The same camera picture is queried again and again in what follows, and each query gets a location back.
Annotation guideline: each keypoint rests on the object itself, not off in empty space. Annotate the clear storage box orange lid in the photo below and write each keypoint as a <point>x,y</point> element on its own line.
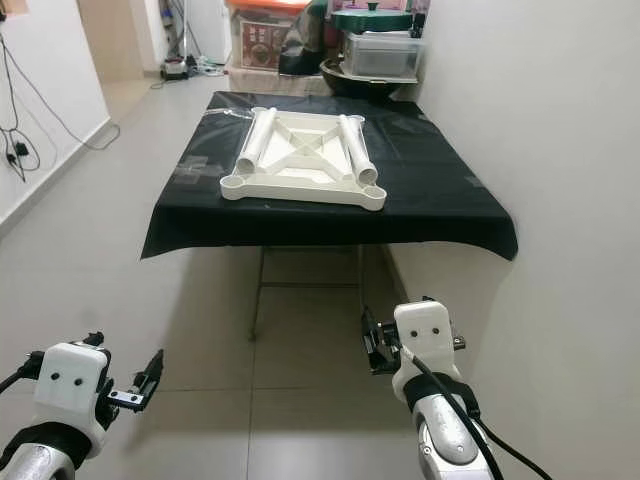
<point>260,40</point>

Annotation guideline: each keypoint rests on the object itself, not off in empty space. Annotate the small grey tape patch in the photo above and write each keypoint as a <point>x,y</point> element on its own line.
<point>475,182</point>

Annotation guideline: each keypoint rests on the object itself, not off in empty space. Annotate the beige patterned cloth cover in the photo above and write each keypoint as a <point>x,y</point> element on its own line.
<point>265,82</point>

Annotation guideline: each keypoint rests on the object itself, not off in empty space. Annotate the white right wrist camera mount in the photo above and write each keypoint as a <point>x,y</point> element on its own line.
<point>425,330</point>

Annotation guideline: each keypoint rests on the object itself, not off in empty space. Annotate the black power adapter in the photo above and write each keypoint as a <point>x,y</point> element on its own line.
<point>22,150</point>

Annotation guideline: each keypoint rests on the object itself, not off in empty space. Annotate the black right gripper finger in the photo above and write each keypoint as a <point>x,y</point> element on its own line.
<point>372,335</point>
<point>378,358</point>

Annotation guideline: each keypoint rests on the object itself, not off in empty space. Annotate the clear tape cross patch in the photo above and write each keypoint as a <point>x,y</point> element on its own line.
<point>198,172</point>

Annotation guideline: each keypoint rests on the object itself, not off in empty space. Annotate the clear tape strip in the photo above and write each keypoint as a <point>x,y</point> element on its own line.
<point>220,113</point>

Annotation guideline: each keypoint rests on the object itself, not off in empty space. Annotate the dark printed picture box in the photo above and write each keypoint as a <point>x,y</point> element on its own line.
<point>418,20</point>

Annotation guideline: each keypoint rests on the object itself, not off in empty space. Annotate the black tablecloth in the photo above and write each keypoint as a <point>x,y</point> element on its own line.
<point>440,190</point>

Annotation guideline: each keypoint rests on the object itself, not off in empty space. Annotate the white appliance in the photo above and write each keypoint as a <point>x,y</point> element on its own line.
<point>205,30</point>

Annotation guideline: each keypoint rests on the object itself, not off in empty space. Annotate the black wok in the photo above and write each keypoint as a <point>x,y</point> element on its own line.
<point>360,85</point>

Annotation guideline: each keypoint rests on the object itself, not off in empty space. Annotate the pink plastic container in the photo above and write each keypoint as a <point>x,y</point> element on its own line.
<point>380,4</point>

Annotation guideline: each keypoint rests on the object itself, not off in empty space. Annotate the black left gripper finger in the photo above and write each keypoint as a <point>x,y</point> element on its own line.
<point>156,370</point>
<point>143,385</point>

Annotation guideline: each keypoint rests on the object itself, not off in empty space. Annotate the clear plastic container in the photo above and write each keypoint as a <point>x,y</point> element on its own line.
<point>385,55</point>

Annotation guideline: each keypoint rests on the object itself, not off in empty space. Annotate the dark curved metal sheet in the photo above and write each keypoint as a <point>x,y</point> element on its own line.
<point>300,45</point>

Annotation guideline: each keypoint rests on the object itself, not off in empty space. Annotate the white plastic children table top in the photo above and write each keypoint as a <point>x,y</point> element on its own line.
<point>305,193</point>

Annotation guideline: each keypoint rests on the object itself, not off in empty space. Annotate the green round pot lid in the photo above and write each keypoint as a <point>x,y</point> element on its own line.
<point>370,22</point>

